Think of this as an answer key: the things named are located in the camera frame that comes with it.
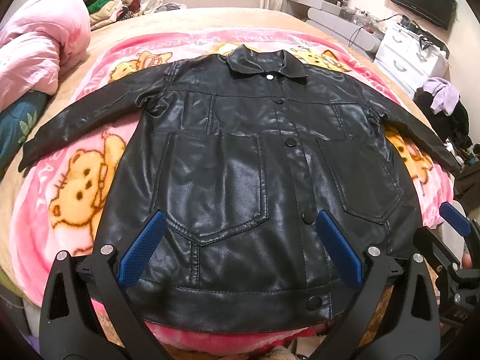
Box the black leather jacket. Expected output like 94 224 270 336
20 46 459 334

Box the pile of folded clothes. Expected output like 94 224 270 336
83 0 141 31

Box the right hand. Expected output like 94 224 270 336
461 244 473 269

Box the purple garment on chair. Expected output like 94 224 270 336
422 77 461 116

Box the white drawer chest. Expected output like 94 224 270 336
374 24 448 98

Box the teal leaf pattern pillow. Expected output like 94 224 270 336
0 91 51 177

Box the grey dressing table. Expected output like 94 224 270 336
286 0 381 61

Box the pink duvet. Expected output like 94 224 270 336
1 0 90 110

